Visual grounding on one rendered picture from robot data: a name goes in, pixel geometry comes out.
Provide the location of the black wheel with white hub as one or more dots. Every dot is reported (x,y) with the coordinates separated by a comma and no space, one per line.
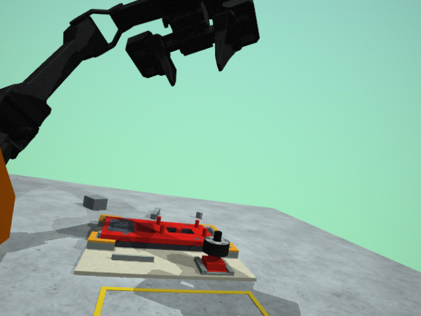
(216,249)

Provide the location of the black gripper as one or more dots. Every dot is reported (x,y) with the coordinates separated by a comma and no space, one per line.
(230,31)

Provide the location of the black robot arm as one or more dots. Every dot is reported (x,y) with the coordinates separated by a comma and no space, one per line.
(23,106)

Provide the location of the yellow rectangular outline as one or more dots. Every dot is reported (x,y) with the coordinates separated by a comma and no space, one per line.
(101,297)

